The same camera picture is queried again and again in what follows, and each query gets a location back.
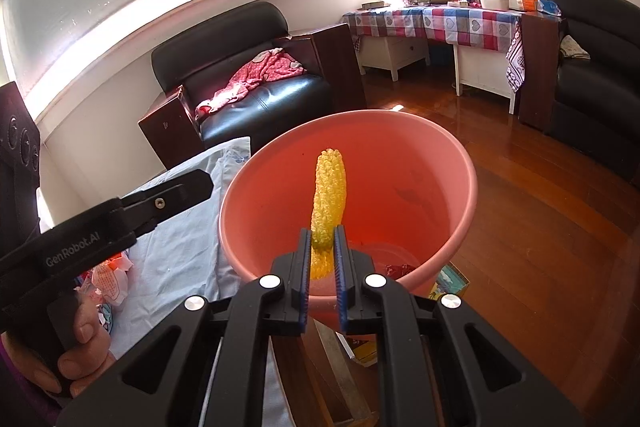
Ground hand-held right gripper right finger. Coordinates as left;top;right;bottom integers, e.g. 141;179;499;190
333;226;586;427

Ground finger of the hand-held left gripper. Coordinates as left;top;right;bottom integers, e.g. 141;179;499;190
120;169;214;234

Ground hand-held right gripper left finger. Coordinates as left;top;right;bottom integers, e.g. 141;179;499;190
55;227;313;427

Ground red white snack packet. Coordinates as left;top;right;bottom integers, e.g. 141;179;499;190
75;252;134;308

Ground yellow crochet corn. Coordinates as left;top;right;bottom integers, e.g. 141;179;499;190
310;148;347;281

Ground pink plastic bucket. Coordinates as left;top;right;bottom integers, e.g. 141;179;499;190
219;108;478;329

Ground person's left hand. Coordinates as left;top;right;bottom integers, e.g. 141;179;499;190
56;291;119;401

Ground light blue cloth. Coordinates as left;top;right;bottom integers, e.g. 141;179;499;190
106;136;296;427

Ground red wrapper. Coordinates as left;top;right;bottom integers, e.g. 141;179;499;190
382;263;419;279

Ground white yellow paper box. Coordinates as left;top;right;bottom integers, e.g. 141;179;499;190
340;333;381;367

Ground blue white wrapper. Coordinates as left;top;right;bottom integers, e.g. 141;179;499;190
94;304;117;334

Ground colourful cardboard box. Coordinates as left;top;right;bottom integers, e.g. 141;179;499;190
429;263;471;301

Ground pink dotted garment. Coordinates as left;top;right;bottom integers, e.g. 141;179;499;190
195;47;307;118

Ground black leather armchair wooden arms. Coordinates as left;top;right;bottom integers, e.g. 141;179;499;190
137;2;368;170

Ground white drawer cabinet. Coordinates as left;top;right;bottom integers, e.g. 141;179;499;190
357;34;431;82

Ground white desk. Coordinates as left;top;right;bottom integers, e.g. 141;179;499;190
451;39;521;116

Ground checkered cloth table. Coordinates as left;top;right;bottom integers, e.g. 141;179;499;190
342;4;526;94

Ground beige cloth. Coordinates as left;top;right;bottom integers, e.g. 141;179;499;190
559;35;591;60

